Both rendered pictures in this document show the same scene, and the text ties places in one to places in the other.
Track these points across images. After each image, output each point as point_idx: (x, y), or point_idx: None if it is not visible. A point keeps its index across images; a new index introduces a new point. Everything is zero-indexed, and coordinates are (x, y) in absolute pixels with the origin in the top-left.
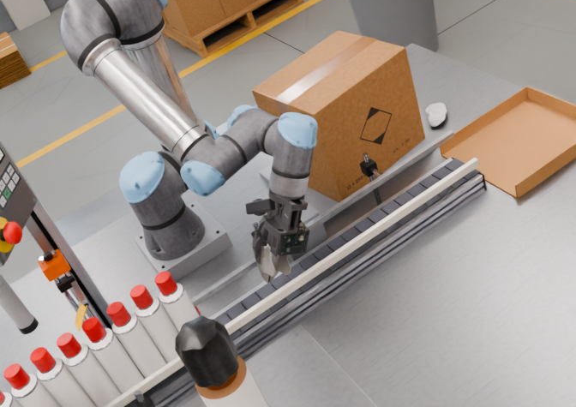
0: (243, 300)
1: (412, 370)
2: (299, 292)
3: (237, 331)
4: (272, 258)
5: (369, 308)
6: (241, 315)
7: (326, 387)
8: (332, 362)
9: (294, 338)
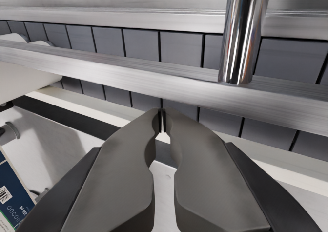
0: (128, 32)
1: None
2: (232, 132)
3: (100, 90)
4: (177, 146)
5: (315, 203)
6: (92, 112)
7: (155, 230)
8: (176, 229)
9: (162, 176)
